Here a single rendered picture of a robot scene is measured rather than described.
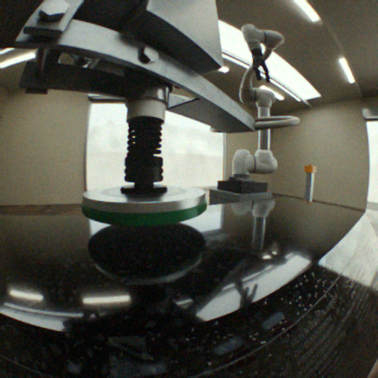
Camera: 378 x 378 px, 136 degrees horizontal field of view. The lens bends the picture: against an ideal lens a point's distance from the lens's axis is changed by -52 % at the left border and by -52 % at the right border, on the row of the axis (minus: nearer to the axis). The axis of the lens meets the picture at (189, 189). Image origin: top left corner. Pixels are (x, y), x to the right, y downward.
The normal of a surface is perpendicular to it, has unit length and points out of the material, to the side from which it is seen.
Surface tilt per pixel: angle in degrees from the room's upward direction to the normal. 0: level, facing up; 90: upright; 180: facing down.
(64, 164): 90
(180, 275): 0
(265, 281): 0
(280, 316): 45
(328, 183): 90
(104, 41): 90
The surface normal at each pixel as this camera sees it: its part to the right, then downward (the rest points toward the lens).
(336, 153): -0.91, 0.04
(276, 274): 0.02, -0.99
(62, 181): 0.41, 0.11
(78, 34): 0.77, 0.09
